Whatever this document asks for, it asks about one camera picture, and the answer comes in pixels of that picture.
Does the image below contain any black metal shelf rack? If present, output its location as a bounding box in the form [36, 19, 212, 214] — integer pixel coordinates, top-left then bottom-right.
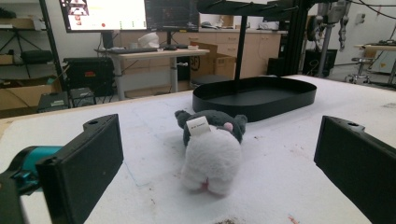
[0, 0, 67, 91]

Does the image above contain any light side table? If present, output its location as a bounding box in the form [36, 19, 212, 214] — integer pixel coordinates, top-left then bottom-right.
[354, 42, 396, 86]

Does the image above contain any flat cardboard box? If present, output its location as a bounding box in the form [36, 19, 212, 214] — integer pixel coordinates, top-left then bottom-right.
[0, 78, 63, 112]

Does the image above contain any black keyboard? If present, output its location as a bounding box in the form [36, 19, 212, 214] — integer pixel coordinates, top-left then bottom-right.
[96, 47, 160, 55]

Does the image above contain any grey metal stand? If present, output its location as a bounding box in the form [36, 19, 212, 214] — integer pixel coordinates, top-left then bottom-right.
[316, 0, 351, 78]

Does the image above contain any small black electronic box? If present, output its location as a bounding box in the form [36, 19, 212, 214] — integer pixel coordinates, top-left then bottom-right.
[36, 91, 70, 113]
[69, 87, 97, 108]

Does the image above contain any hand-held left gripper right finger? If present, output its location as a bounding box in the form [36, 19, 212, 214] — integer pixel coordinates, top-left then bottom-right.
[313, 115, 396, 224]

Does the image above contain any open cardboard box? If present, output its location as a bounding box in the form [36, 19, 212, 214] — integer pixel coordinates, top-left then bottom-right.
[190, 41, 236, 80]

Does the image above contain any wooden cabinet row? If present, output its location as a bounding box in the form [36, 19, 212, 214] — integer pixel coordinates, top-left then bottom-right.
[120, 28, 283, 79]

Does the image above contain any bright white-screen monitor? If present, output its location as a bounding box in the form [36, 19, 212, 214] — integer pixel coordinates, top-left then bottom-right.
[59, 0, 148, 34]

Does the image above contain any dark-screen monitor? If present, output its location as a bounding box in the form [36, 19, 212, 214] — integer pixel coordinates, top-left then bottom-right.
[144, 0, 200, 33]

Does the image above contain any white bundle on desk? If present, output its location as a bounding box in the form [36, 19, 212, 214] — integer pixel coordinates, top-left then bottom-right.
[137, 32, 161, 49]

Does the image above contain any large black equipment case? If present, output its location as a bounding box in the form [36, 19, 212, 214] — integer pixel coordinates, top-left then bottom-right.
[63, 57, 115, 97]

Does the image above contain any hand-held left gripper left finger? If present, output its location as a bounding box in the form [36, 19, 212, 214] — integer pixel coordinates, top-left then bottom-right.
[35, 113, 124, 224]

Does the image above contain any black aluminium frame post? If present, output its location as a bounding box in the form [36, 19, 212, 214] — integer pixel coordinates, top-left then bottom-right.
[281, 0, 313, 77]

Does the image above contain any grey and white plush keychain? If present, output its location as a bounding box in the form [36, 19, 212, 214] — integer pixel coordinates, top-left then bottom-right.
[174, 109, 248, 197]

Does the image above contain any metal stool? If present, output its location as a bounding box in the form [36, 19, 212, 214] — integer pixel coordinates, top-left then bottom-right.
[345, 57, 375, 85]

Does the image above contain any black hook rack with tray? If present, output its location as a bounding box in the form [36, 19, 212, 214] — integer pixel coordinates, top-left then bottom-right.
[191, 0, 318, 123]

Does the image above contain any light wooden desk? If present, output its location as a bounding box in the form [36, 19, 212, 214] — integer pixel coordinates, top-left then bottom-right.
[94, 48, 210, 101]

